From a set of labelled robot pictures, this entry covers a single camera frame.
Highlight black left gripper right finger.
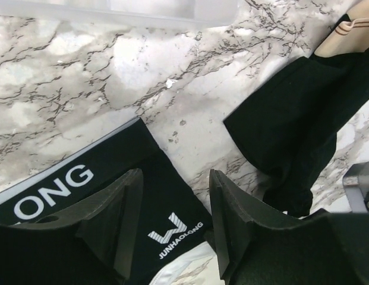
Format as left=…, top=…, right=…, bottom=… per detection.
left=209, top=170, right=369, bottom=284

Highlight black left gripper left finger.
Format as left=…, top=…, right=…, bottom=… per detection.
left=0, top=169, right=143, bottom=284

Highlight black white boxer briefs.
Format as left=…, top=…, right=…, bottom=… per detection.
left=0, top=118, right=212, bottom=284

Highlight black folded garment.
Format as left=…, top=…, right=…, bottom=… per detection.
left=223, top=46, right=369, bottom=216

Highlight clear plastic box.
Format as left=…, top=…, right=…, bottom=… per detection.
left=0, top=1, right=239, bottom=30

